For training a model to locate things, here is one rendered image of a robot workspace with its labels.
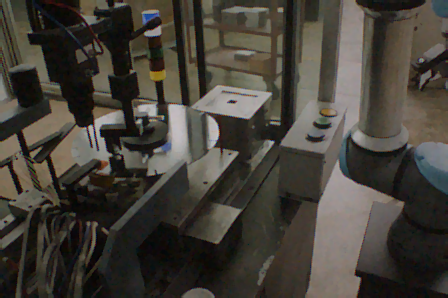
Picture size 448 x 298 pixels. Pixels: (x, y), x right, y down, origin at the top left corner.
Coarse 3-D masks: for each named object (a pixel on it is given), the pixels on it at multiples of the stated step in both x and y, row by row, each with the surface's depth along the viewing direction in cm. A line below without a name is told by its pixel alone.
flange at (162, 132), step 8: (152, 120) 96; (144, 128) 89; (152, 128) 90; (160, 128) 92; (168, 128) 92; (144, 136) 89; (152, 136) 89; (160, 136) 89; (168, 136) 91; (128, 144) 88; (136, 144) 87; (144, 144) 87; (152, 144) 87
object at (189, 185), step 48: (48, 0) 59; (96, 144) 75; (96, 192) 80; (192, 192) 90; (240, 192) 105; (96, 240) 75; (144, 240) 88; (192, 240) 83; (96, 288) 79; (144, 288) 68
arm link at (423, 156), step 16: (432, 144) 78; (416, 160) 75; (432, 160) 74; (400, 176) 77; (416, 176) 76; (432, 176) 72; (400, 192) 79; (416, 192) 76; (432, 192) 73; (416, 208) 78; (432, 208) 75; (432, 224) 76
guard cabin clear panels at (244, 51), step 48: (0, 0) 156; (144, 0) 128; (240, 0) 115; (96, 48) 147; (144, 48) 138; (192, 48) 130; (240, 48) 122; (0, 96) 171; (144, 96) 148; (192, 96) 139
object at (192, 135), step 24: (96, 120) 99; (120, 120) 99; (168, 120) 98; (192, 120) 97; (72, 144) 90; (168, 144) 88; (192, 144) 87; (120, 168) 81; (144, 168) 80; (168, 168) 80
